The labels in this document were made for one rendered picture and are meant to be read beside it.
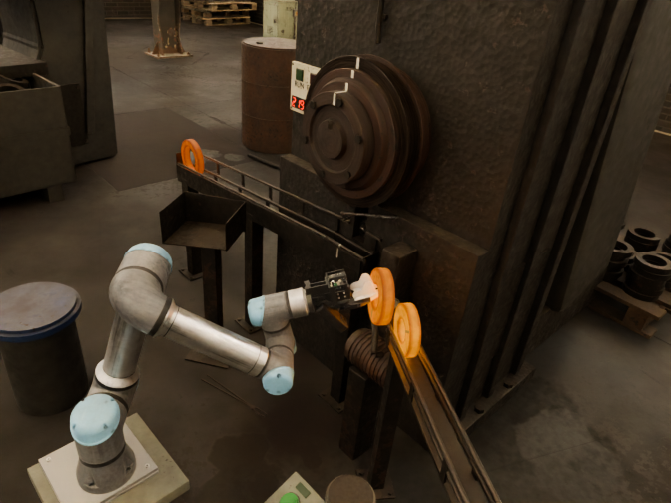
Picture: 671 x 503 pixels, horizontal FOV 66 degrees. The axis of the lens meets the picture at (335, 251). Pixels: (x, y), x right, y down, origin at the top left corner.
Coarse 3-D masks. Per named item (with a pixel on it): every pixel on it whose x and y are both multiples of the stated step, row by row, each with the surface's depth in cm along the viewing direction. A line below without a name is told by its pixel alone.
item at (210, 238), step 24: (192, 192) 209; (168, 216) 200; (192, 216) 215; (216, 216) 212; (240, 216) 203; (168, 240) 201; (192, 240) 201; (216, 240) 201; (216, 264) 209; (216, 288) 214; (216, 312) 220; (192, 360) 227; (216, 360) 229
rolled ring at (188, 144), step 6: (186, 144) 251; (192, 144) 246; (186, 150) 256; (192, 150) 247; (198, 150) 246; (186, 156) 258; (198, 156) 246; (186, 162) 258; (198, 162) 246; (192, 168) 257; (198, 168) 248
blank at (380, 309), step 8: (376, 272) 138; (384, 272) 135; (376, 280) 138; (384, 280) 133; (392, 280) 134; (384, 288) 132; (392, 288) 133; (384, 296) 132; (392, 296) 132; (368, 304) 145; (376, 304) 141; (384, 304) 132; (392, 304) 132; (376, 312) 137; (384, 312) 133; (392, 312) 133; (376, 320) 136; (384, 320) 134
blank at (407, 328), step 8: (400, 304) 147; (408, 304) 145; (400, 312) 147; (408, 312) 142; (416, 312) 142; (400, 320) 149; (408, 320) 140; (416, 320) 140; (400, 328) 150; (408, 328) 140; (416, 328) 140; (400, 336) 149; (408, 336) 140; (416, 336) 140; (400, 344) 147; (408, 344) 140; (416, 344) 140; (408, 352) 141; (416, 352) 142
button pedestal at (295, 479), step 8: (296, 472) 114; (288, 480) 113; (296, 480) 113; (304, 480) 113; (280, 488) 113; (288, 488) 112; (312, 488) 112; (272, 496) 112; (280, 496) 111; (312, 496) 110
